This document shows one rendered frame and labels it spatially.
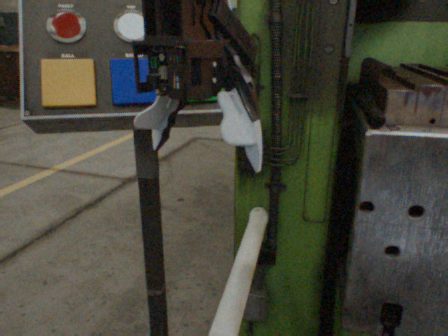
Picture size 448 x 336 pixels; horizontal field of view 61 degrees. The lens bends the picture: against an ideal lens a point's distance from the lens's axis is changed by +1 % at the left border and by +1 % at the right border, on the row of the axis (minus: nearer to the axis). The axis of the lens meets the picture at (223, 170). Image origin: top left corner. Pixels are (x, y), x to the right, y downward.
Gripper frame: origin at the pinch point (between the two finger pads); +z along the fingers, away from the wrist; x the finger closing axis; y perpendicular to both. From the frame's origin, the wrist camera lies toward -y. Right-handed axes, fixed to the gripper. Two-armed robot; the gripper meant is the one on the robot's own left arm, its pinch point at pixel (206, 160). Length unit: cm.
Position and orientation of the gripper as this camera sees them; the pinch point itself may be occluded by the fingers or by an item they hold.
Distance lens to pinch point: 45.4
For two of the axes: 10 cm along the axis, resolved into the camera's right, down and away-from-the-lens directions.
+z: 0.0, 9.4, 3.4
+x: 8.3, 1.9, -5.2
